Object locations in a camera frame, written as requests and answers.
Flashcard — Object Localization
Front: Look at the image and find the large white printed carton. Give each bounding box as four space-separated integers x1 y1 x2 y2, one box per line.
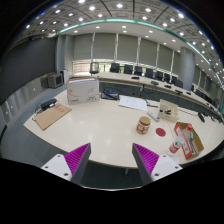
66 77 101 106

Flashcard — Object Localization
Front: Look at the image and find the black desk phone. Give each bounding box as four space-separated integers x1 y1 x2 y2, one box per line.
100 89 120 101

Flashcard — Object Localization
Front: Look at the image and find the small beige cardboard box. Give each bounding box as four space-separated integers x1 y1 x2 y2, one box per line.
157 98 180 123

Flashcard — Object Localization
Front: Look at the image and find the white paper sheet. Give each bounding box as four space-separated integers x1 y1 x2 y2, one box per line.
118 95 149 112

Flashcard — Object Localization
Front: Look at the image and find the clear red-capped water bottle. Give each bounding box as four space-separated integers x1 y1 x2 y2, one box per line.
167 123 194 157

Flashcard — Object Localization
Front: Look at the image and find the red and cream mug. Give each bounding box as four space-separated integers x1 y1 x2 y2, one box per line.
136 115 152 135

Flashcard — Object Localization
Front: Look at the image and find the group of ceiling lights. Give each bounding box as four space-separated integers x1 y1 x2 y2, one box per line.
24 0 224 81

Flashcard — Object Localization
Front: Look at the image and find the black flat device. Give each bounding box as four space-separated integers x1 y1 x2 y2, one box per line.
39 97 58 111

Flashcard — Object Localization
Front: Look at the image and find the open red-sided cardboard box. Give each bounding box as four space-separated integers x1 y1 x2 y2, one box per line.
173 121 205 160

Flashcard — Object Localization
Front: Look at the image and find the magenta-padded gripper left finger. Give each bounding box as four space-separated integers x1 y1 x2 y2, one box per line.
40 142 92 186

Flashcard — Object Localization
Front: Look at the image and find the flat brown cardboard sheet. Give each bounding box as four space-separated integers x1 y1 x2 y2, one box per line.
33 103 73 131

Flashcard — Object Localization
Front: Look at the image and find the grey boxy monitor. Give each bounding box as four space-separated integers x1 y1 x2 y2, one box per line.
46 72 65 89

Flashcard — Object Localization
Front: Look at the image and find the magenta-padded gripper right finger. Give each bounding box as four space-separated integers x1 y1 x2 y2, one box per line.
131 142 184 186

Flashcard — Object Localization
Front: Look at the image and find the flat round red coaster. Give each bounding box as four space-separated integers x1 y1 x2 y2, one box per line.
155 127 167 138

